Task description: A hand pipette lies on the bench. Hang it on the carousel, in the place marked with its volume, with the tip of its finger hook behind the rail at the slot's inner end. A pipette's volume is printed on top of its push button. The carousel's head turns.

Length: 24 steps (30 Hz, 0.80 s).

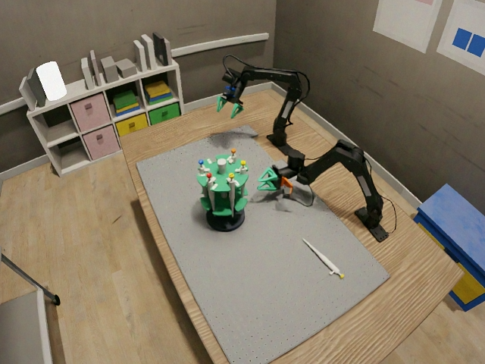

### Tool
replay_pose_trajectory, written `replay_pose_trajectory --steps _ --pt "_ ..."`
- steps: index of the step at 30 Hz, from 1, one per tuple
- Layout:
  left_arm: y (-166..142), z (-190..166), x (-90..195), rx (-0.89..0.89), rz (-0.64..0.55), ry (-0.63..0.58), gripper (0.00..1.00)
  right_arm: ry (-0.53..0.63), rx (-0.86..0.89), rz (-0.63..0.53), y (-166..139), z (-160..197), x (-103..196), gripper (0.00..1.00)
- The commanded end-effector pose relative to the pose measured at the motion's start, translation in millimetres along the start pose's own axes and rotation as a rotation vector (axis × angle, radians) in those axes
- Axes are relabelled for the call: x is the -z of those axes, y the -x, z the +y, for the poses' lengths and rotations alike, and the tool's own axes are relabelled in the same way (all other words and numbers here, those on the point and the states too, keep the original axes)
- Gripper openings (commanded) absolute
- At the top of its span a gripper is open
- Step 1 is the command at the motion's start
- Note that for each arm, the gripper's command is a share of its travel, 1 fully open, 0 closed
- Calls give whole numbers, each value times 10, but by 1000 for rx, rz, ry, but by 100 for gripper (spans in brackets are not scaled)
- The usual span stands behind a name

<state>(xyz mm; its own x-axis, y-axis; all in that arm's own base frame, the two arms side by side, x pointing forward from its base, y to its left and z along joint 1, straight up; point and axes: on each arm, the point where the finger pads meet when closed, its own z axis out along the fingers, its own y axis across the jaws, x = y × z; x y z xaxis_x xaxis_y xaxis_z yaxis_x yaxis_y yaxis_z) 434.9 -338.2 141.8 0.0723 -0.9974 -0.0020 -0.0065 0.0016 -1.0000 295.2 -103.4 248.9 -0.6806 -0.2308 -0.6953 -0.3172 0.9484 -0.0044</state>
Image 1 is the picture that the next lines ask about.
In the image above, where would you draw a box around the grey pipette with red button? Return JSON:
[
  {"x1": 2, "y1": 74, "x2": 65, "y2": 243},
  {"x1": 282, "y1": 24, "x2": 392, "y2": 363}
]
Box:
[{"x1": 206, "y1": 173, "x2": 216, "y2": 211}]

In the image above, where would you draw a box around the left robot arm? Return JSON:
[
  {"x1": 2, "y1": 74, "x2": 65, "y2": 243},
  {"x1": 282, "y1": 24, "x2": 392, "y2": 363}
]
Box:
[{"x1": 286, "y1": 139, "x2": 389, "y2": 242}]

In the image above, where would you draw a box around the grey pipette with yellow button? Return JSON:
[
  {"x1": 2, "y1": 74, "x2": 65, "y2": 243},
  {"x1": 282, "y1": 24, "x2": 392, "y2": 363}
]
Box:
[
  {"x1": 235, "y1": 161, "x2": 246, "y2": 198},
  {"x1": 227, "y1": 173, "x2": 235, "y2": 218},
  {"x1": 307, "y1": 243, "x2": 344, "y2": 278}
]

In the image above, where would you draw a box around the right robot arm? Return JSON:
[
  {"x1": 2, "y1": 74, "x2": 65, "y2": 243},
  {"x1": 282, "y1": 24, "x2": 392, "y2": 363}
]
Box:
[{"x1": 228, "y1": 65, "x2": 302, "y2": 156}]

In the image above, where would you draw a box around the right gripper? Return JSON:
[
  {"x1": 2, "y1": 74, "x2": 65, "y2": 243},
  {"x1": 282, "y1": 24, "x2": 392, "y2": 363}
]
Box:
[{"x1": 217, "y1": 86, "x2": 244, "y2": 118}]

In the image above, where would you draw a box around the grey pipette with blue button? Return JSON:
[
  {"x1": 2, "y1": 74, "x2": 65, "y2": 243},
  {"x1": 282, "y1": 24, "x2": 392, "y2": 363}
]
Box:
[{"x1": 199, "y1": 160, "x2": 210, "y2": 197}]

